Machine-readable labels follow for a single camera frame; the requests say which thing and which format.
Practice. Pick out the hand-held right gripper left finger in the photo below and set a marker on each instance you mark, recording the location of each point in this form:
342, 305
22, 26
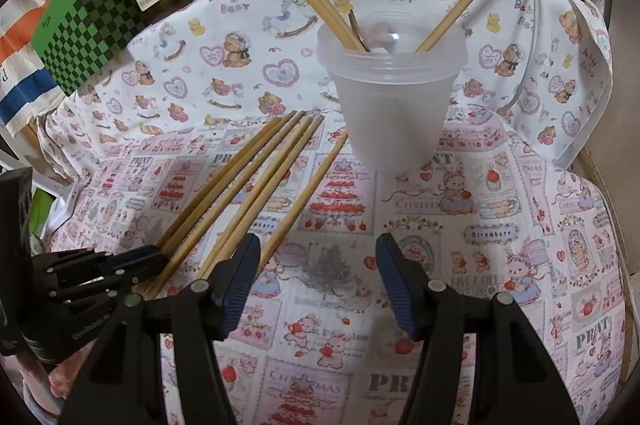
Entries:
240, 285

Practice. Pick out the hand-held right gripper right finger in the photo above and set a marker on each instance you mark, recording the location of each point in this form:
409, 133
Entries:
395, 285

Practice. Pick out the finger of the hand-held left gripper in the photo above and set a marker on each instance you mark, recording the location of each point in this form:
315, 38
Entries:
135, 261
90, 292

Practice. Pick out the bunch of wooden chopsticks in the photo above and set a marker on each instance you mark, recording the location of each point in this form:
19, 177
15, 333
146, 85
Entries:
295, 130

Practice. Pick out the translucent plastic cup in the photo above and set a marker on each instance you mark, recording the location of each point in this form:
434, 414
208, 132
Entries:
390, 115

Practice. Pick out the person's left hand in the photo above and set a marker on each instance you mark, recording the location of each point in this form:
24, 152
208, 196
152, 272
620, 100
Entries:
50, 382

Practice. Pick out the pink print tablecloth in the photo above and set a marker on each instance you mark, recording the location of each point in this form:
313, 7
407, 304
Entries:
500, 255

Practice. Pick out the white bear print cloth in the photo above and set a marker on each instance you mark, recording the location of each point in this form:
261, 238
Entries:
200, 70

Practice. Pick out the green checkered box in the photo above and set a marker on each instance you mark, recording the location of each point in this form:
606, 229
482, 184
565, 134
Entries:
85, 25

